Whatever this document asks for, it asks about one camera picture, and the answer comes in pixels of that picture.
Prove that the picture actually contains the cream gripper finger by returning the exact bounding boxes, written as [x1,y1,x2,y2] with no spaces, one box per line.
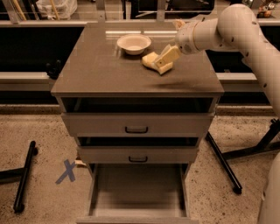
[154,45,181,67]
[172,19,186,30]

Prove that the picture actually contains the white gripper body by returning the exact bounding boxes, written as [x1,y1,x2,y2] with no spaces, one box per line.
[175,21,207,54]

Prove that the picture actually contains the yellow sponge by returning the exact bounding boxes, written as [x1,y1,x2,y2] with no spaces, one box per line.
[142,52,173,75]

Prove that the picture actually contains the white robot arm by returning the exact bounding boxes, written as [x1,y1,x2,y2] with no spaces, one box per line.
[153,3,280,116]

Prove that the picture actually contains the grey drawer cabinet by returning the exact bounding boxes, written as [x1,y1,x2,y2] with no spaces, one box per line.
[51,22,225,175]

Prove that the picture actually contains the grey top drawer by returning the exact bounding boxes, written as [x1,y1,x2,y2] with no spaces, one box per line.
[60,97,217,137]

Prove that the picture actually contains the grey drawer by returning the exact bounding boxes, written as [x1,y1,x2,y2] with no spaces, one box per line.
[60,97,217,137]
[76,164,199,224]
[77,137,198,164]

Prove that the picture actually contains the grey middle drawer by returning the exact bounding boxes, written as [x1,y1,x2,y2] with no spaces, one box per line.
[77,137,198,164]

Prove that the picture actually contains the grey bottom drawer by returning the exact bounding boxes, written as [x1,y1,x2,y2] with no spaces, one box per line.
[76,164,199,224]

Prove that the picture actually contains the white bowl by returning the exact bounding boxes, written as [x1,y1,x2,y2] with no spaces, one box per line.
[117,34,151,55]

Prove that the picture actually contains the plastic bag background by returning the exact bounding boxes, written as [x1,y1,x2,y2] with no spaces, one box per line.
[36,0,78,20]

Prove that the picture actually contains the black clamp knob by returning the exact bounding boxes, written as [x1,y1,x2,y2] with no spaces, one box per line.
[45,60,61,80]

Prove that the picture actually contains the black stand leg right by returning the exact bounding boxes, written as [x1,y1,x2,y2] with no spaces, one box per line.
[206,119,280,195]

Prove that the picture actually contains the black stand leg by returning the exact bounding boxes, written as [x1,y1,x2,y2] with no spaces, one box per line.
[206,119,280,195]
[0,141,38,214]

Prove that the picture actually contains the blue tape cross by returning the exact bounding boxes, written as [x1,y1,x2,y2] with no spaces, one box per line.
[55,159,75,185]

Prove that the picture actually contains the black stand leg left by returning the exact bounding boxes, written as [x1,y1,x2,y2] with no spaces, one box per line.
[0,141,38,214]

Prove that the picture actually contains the black top drawer handle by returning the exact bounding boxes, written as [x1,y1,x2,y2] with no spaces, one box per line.
[125,126,149,134]

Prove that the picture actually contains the black drawer handle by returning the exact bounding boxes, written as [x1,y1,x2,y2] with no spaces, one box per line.
[125,126,149,134]
[129,157,148,163]

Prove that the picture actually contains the black middle drawer handle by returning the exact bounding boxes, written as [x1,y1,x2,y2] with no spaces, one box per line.
[129,157,148,163]

